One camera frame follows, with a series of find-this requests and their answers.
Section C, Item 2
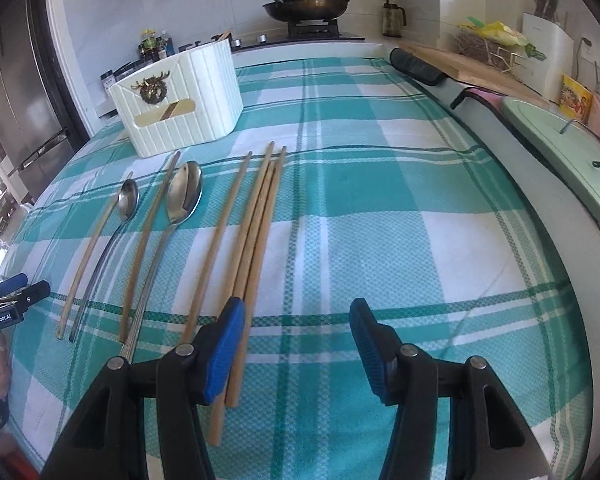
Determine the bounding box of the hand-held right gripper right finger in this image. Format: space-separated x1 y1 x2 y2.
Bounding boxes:
349 298 553 480

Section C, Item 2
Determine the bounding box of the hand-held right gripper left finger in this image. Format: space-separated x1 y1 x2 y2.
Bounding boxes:
39 296 246 480

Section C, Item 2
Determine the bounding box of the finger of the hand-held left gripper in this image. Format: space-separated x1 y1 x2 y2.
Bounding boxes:
9 280 52 312
0 272 29 299

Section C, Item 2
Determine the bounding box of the wooden chopstick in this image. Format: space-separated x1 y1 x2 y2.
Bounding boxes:
119 151 182 345
225 160 278 408
244 146 288 322
56 172 133 341
207 141 276 447
181 151 253 346

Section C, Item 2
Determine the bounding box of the small steel spoon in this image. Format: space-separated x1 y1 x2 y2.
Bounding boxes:
69 179 140 343

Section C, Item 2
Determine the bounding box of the large steel spoon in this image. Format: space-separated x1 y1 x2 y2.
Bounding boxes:
122 161 203 361

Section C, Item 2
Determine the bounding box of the white ribbed utensil holder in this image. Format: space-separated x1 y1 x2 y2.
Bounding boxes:
110 40 244 158

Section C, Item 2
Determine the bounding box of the teal plaid tablecloth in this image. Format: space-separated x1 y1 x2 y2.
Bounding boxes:
0 55 596 480

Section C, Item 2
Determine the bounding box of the steel refrigerator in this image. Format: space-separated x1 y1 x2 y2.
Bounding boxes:
0 0 88 201

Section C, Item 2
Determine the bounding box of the pale green sink cover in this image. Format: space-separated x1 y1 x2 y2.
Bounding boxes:
502 95 600 241

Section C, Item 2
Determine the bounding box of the pink cloth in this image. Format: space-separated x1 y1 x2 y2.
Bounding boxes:
467 87 503 111

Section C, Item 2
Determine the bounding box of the black padded rest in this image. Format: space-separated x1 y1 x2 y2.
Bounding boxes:
389 48 451 87

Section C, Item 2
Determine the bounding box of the wooden cutting board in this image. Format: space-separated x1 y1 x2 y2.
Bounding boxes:
397 42 551 108

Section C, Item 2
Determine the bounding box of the black gas stove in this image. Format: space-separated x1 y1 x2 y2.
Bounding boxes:
180 17 366 53

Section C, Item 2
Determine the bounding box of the yellow printed packet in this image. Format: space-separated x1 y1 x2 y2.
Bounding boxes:
560 75 593 121

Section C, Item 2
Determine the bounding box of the glass french press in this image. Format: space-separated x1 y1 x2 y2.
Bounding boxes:
382 0 407 38

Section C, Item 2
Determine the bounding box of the black frying pan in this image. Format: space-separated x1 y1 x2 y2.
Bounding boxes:
236 0 351 23

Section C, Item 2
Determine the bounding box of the white knife block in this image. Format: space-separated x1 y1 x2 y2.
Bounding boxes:
522 0 576 103

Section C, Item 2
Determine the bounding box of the wire rack with yellow bag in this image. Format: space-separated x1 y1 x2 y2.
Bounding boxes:
450 17 531 73

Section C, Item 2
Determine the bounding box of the white wall socket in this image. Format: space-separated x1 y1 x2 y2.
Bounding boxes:
577 37 600 66

